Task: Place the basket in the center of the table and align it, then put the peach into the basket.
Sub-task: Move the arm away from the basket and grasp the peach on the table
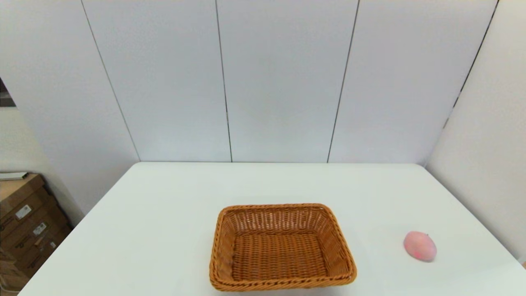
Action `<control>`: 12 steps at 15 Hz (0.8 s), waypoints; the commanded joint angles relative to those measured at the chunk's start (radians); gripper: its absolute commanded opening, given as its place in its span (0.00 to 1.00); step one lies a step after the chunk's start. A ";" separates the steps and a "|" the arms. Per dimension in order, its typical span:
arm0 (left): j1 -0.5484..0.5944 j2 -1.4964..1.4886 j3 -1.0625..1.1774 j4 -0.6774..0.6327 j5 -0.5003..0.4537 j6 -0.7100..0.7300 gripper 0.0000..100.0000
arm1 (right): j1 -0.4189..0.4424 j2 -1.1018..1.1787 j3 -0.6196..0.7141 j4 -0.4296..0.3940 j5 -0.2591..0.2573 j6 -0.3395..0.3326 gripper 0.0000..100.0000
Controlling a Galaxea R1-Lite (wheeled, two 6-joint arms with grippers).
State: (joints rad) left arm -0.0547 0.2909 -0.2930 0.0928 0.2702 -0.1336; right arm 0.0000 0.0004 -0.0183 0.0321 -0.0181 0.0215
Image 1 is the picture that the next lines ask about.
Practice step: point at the flat white board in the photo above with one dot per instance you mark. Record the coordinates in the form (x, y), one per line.
(12, 176)

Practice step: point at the brown cardboard box with label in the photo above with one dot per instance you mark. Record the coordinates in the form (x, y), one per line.
(49, 224)
(18, 195)
(45, 255)

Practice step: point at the pink peach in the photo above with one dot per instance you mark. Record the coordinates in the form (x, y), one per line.
(419, 246)

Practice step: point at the brown woven wicker basket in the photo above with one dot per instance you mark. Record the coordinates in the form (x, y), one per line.
(279, 255)

